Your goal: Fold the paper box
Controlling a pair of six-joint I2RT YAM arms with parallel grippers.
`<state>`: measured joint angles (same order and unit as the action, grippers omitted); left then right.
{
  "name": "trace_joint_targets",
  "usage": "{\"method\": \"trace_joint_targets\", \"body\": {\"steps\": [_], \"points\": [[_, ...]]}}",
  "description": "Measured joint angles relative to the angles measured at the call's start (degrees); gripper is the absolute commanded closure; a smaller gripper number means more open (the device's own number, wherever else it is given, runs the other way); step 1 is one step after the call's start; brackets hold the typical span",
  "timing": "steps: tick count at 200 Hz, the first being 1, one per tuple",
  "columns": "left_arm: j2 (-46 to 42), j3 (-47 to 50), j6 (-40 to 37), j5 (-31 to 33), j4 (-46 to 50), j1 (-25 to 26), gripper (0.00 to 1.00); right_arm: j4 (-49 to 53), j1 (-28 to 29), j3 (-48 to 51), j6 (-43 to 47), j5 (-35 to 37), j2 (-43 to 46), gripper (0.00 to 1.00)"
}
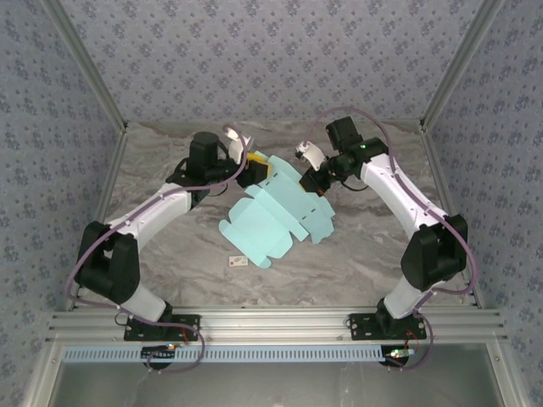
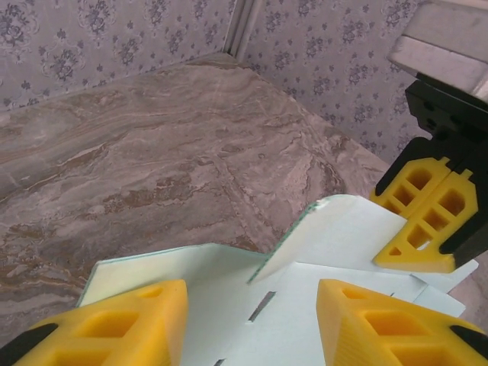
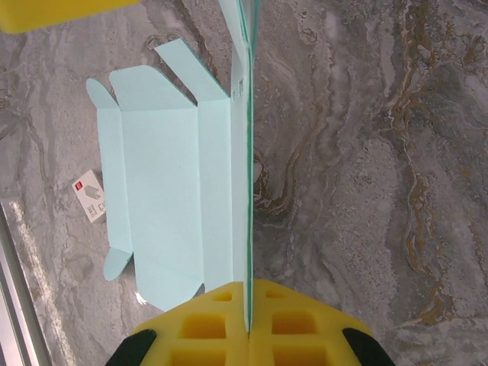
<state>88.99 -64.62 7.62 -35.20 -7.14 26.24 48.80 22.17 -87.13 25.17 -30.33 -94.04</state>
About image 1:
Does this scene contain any purple cable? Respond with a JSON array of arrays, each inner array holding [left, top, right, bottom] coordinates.
[[63, 123, 251, 376], [301, 106, 476, 372]]

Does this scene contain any aluminium side rail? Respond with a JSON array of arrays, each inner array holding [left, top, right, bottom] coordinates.
[[419, 122, 487, 310], [65, 125, 131, 313]]

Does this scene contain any slotted grey cable duct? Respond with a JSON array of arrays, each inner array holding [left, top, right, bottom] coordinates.
[[62, 343, 485, 365]]

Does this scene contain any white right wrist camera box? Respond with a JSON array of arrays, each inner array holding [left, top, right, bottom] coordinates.
[[294, 141, 326, 169]]

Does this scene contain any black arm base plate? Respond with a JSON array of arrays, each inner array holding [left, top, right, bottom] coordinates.
[[348, 312, 427, 342], [123, 312, 202, 343]]

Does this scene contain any aluminium frame leg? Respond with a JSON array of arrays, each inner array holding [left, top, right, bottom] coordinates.
[[20, 343, 65, 407], [482, 343, 526, 407]]

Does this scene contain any steel sheet panel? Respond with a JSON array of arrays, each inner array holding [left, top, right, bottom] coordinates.
[[53, 362, 504, 407]]

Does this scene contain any small controller board with LED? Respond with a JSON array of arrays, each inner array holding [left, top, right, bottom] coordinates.
[[141, 344, 178, 360], [383, 345, 416, 366]]

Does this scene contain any teal paper box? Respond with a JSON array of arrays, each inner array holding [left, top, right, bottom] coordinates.
[[218, 154, 336, 270]]

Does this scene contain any aluminium frame post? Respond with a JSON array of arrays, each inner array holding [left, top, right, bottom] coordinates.
[[44, 0, 130, 133], [418, 0, 508, 133]]

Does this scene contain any aluminium mounting rail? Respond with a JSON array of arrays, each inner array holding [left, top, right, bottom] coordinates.
[[45, 308, 508, 345]]

